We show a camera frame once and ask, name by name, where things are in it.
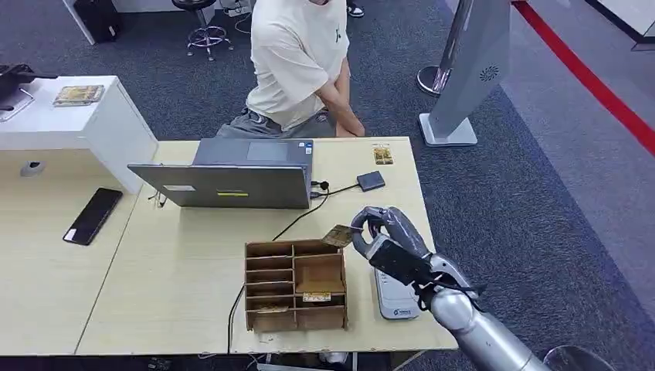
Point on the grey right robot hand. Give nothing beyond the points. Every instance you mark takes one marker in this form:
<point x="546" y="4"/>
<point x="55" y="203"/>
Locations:
<point x="396" y="225"/>

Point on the golden patterned card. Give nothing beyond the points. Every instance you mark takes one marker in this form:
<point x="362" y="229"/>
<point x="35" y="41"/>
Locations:
<point x="338" y="236"/>
<point x="271" y="309"/>
<point x="383" y="156"/>
<point x="317" y="297"/>

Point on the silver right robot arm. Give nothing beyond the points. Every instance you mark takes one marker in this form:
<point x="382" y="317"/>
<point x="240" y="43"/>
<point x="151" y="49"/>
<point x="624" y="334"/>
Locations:
<point x="476" y="333"/>

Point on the small dark grey hub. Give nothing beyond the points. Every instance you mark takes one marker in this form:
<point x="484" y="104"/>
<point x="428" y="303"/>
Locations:
<point x="371" y="181"/>

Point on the white flat card reader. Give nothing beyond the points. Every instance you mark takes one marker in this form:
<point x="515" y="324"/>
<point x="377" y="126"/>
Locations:
<point x="394" y="302"/>

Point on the wooden compartment card box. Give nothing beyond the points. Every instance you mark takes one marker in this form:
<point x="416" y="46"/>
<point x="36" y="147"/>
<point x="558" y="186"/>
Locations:
<point x="320" y="271"/>

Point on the grey laptop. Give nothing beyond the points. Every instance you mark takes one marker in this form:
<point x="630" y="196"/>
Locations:
<point x="230" y="187"/>

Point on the grey standing kiosk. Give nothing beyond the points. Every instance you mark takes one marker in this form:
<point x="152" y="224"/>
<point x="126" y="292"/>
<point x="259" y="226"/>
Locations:
<point x="473" y="61"/>

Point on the person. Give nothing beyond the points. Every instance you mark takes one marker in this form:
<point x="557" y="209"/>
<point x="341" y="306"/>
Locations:
<point x="294" y="56"/>

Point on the black and white shoe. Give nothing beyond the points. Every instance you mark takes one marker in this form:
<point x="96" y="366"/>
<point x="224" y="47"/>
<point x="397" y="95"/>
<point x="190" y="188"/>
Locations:
<point x="355" y="10"/>

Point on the black stool with chrome base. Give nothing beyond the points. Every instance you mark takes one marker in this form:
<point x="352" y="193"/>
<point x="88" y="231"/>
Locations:
<point x="207" y="36"/>

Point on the white power strip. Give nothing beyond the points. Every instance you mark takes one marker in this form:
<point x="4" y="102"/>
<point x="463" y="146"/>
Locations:
<point x="239" y="7"/>

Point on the black smartphone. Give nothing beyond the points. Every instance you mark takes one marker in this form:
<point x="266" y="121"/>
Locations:
<point x="93" y="216"/>

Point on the white raised counter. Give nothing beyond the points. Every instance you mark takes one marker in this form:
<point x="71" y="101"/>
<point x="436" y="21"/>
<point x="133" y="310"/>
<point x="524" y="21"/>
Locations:
<point x="97" y="123"/>

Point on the golden card stack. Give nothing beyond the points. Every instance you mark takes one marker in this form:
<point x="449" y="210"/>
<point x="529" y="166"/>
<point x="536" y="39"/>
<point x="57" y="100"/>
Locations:
<point x="79" y="95"/>

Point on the black cabinet box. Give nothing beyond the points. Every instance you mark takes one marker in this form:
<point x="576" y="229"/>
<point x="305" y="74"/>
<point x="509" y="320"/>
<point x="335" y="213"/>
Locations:
<point x="98" y="19"/>

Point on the grey round desk grommet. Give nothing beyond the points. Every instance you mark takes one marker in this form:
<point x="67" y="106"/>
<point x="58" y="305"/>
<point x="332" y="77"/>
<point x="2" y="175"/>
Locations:
<point x="32" y="169"/>

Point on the grey flat tablet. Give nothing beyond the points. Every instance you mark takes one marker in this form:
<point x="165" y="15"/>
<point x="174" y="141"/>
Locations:
<point x="15" y="105"/>

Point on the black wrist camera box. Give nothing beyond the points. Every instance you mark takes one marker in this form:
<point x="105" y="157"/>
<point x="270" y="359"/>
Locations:
<point x="399" y="263"/>

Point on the chrome stanchion post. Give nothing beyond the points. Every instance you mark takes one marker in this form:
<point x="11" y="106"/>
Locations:
<point x="432" y="79"/>

